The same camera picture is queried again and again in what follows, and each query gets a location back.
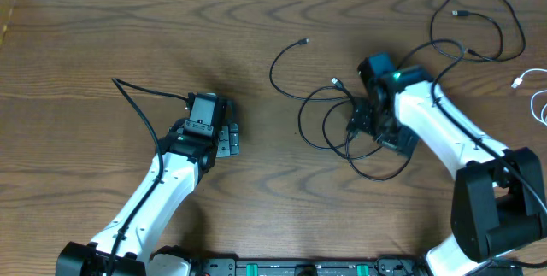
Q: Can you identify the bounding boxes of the left camera cable black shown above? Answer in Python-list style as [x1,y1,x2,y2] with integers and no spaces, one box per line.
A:
[104,77,191,276]

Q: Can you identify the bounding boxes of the right camera cable black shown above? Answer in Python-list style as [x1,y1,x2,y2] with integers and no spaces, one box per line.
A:
[395,79,546,267]

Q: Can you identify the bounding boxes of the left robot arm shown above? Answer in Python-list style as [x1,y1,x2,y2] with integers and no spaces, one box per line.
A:
[56,93,238,275]

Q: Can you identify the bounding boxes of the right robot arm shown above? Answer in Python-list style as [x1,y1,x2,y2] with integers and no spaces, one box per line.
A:
[348,53,546,275]

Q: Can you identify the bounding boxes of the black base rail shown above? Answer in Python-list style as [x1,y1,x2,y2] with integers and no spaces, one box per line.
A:
[153,245,525,276]

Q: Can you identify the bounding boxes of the white usb cable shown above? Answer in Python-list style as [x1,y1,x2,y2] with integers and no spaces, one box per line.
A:
[510,68,547,127]

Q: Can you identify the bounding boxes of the black usb cable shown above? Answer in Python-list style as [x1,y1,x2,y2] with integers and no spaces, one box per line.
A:
[429,0,526,63]

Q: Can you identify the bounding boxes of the camera cable black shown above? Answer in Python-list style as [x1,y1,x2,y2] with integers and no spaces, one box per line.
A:
[395,79,546,267]
[104,77,191,276]

